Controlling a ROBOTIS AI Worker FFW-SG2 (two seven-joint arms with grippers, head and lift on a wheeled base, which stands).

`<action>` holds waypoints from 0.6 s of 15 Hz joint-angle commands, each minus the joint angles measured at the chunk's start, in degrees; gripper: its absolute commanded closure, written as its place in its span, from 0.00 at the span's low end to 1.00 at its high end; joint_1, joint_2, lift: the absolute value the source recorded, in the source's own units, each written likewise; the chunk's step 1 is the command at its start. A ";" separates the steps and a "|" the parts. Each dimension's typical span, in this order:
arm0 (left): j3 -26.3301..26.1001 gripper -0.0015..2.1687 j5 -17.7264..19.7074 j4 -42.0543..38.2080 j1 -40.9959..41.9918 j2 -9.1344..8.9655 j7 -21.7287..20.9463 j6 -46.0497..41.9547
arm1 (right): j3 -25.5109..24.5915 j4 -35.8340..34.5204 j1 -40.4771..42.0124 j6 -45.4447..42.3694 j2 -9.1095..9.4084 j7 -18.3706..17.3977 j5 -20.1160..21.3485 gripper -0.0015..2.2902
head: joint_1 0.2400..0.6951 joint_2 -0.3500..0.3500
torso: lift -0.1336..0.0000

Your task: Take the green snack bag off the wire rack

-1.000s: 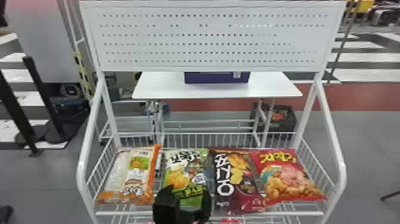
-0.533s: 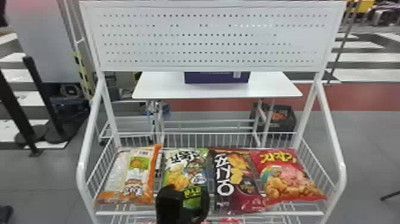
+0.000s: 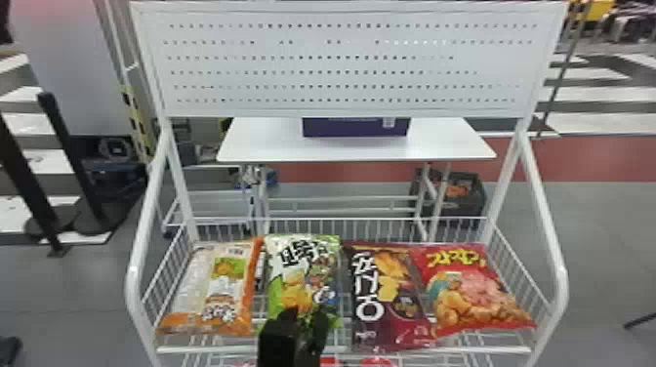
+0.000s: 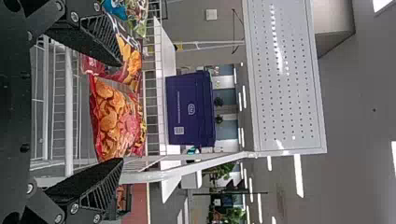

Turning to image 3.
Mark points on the yellow black striped post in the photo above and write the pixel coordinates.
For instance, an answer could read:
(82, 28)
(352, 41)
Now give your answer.
(137, 123)

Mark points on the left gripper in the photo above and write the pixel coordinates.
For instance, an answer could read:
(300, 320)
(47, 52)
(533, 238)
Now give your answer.
(310, 358)

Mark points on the white side table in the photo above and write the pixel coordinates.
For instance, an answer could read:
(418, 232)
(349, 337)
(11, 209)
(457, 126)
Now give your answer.
(359, 146)

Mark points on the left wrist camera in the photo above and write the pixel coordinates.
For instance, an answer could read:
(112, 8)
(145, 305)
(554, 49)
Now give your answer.
(277, 346)

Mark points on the black crate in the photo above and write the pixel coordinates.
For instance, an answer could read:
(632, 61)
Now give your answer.
(461, 197)

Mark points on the purple box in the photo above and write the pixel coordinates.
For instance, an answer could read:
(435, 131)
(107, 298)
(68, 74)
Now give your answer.
(353, 128)

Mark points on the green snack packet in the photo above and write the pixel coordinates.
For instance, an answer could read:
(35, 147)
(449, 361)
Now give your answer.
(302, 271)

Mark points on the orange snack packet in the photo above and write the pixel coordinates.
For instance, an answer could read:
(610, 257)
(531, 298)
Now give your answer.
(218, 289)

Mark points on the dark red snack packet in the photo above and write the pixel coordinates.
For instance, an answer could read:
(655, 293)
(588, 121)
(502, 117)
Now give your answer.
(382, 302)

